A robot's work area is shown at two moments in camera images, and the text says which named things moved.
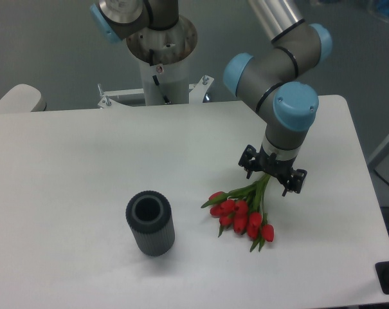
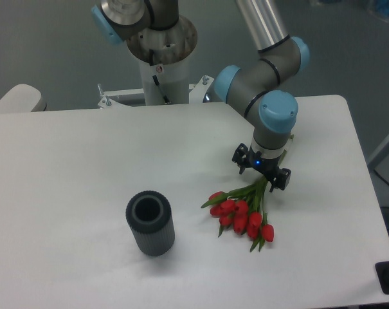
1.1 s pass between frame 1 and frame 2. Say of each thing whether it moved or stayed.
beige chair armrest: stayed
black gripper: moved
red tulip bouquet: stayed
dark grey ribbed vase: stayed
